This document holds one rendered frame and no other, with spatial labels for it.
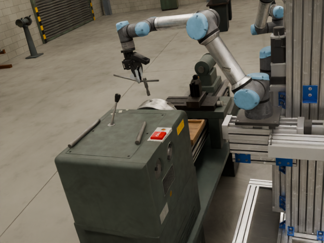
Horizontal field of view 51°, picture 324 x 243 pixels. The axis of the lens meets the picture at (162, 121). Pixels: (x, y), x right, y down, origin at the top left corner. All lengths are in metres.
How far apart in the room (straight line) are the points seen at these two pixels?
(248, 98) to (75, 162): 0.86
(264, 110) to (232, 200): 1.44
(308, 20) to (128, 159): 1.12
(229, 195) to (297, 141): 1.49
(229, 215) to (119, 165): 1.71
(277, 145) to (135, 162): 0.76
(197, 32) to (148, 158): 0.65
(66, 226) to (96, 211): 1.60
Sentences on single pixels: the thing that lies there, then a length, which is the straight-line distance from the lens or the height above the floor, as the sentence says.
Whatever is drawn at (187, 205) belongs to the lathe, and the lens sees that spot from 2.00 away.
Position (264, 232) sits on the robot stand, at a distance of 2.59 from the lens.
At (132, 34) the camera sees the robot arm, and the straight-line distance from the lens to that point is 1.96.
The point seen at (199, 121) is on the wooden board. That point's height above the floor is 0.90.
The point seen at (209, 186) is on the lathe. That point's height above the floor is 0.54.
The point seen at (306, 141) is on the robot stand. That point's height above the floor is 1.08.
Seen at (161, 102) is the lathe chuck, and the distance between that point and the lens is 2.07.
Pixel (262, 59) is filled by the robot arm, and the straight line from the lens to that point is 2.32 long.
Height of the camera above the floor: 2.00
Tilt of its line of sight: 25 degrees down
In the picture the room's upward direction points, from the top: 10 degrees counter-clockwise
